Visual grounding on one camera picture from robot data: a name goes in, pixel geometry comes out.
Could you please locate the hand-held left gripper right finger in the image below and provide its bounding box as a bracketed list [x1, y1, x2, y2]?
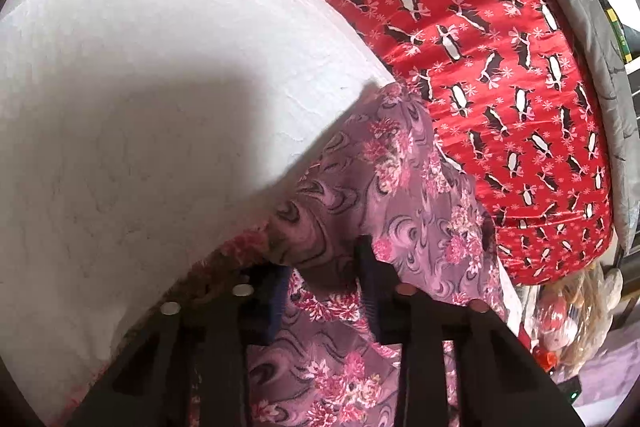
[354, 236, 598, 427]

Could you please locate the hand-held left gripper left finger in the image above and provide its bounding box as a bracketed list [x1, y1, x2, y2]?
[67, 266, 293, 427]

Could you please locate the purple floral cloth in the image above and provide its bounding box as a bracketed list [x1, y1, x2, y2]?
[65, 79, 526, 427]

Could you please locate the clear bag of plush toys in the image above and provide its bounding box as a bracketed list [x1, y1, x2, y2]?
[520, 262, 626, 378]

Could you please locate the red penguin print quilt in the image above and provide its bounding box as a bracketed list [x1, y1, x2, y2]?
[275, 0, 613, 288]

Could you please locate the grey pillow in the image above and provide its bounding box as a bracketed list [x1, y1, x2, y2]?
[520, 0, 640, 258]

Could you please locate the green yellow bar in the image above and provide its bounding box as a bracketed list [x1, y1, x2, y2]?
[602, 0, 633, 62]

